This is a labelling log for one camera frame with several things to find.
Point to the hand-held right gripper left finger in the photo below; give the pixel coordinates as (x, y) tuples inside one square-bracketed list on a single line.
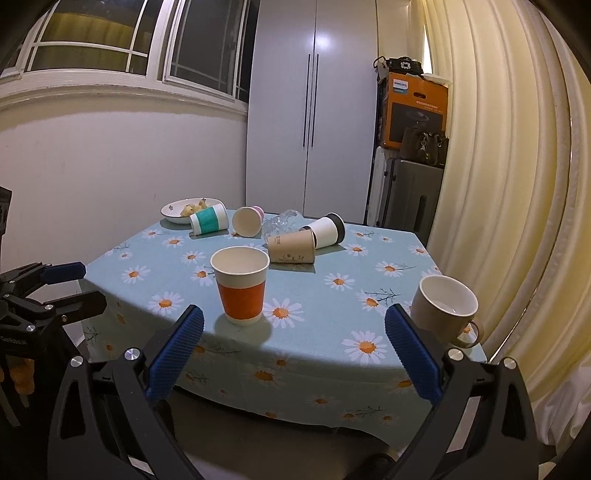
[(178, 355)]

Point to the orange cardboard box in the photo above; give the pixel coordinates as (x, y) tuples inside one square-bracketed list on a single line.
[(415, 92)]

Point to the cream curtain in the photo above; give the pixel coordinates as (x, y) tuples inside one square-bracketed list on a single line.
[(508, 184)]

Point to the pink paper cup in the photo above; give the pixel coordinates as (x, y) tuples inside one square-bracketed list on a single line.
[(247, 221)]

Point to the grey wardrobe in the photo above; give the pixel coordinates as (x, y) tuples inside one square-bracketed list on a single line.
[(341, 115)]

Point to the white frame window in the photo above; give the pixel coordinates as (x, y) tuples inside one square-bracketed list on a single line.
[(152, 50)]

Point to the dark handbag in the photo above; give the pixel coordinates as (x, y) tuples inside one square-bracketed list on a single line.
[(422, 145)]

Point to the yellow food pieces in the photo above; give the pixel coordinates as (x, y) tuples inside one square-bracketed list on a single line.
[(189, 210)]

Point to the clear plastic cup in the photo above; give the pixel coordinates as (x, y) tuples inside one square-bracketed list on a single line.
[(281, 224)]

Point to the person's left hand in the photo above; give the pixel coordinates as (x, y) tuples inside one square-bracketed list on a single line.
[(21, 376)]

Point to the brown paper cup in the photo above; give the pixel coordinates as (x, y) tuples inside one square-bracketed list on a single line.
[(291, 249)]

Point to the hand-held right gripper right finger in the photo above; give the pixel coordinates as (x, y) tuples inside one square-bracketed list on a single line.
[(413, 355)]

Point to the orange paper cup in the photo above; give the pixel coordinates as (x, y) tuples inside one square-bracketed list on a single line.
[(242, 300)]

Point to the white cup with black rim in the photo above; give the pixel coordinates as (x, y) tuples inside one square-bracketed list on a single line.
[(323, 230)]

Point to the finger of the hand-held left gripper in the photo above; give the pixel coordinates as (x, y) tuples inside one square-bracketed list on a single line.
[(81, 305), (64, 272)]

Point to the blue daisy tablecloth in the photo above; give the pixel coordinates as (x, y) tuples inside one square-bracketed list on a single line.
[(323, 323)]

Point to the grey suitcase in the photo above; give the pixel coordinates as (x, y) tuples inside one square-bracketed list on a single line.
[(411, 194)]

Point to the beige ceramic mug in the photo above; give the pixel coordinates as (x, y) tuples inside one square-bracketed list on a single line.
[(434, 314)]

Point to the teal paper cup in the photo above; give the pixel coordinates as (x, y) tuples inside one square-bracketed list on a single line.
[(210, 220)]

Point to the white bowl with food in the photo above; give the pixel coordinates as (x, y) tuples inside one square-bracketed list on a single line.
[(171, 211)]

